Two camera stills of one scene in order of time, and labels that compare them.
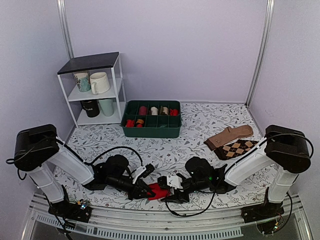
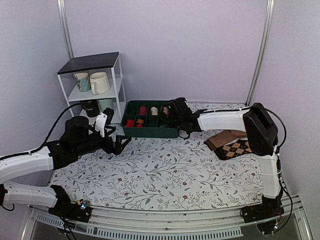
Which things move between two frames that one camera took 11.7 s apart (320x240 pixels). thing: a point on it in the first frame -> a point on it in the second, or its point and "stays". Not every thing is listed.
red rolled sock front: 130,123 stays
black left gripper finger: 149,168 -> 109,112
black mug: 91,107 stays
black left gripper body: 114,183 -> 85,146
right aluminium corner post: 270,9 stays
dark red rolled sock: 143,110 stays
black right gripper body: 202,184 -> 176,122
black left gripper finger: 140,190 -> 118,146
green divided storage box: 152,118 stays
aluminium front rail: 114,224 stays
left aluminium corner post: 65,22 stays
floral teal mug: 83,79 stays
